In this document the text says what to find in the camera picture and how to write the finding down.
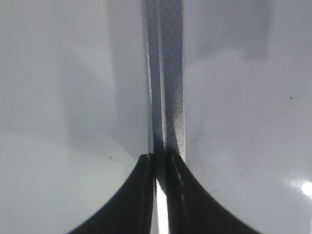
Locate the white whiteboard with grey frame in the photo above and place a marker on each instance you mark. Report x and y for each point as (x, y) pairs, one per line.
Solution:
(230, 85)

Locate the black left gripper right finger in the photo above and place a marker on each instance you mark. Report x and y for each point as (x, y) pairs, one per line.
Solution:
(191, 210)

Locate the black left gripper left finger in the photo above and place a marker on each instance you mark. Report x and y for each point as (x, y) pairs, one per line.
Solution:
(129, 211)

